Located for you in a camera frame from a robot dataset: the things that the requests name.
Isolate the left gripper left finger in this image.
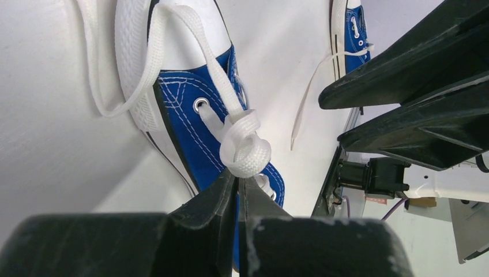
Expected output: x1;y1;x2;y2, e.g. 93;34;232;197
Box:
1;171;237;276

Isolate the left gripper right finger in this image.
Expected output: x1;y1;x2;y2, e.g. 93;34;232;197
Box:
239;178;413;276

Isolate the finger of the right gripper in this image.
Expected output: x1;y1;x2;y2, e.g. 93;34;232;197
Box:
338;81;488;171
318;1;488;110

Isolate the white lace of sneaker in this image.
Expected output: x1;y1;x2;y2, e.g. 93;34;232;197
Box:
289;43;375;151
76;0;273;200

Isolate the blue sneaker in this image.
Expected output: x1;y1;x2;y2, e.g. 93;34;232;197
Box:
330;0;373;80
114;0;286;272

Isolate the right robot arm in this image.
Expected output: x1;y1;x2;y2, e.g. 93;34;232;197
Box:
319;1;488;263

